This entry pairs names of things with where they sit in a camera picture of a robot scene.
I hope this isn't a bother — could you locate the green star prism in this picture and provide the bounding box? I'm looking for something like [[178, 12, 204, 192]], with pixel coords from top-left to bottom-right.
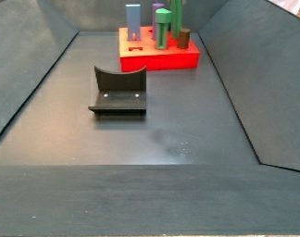
[[170, 0, 182, 39]]

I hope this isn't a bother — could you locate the black curved fixture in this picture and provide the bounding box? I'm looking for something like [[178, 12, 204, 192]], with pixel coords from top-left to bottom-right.
[[89, 68, 146, 114]]

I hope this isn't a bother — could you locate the red peg board base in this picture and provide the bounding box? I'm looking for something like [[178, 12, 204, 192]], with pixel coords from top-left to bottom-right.
[[120, 26, 200, 72]]

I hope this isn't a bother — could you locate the brown hexagon peg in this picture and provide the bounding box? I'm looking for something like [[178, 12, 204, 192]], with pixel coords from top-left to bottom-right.
[[177, 28, 192, 49]]

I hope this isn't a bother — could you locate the green pentagon peg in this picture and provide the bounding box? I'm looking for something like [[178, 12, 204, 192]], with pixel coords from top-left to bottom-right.
[[156, 8, 172, 50]]

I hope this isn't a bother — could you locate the light blue arch peg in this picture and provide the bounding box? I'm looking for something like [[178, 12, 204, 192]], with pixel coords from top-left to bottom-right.
[[125, 4, 142, 41]]

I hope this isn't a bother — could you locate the purple cylinder peg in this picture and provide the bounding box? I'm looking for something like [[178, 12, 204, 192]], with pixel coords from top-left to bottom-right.
[[150, 2, 166, 42]]

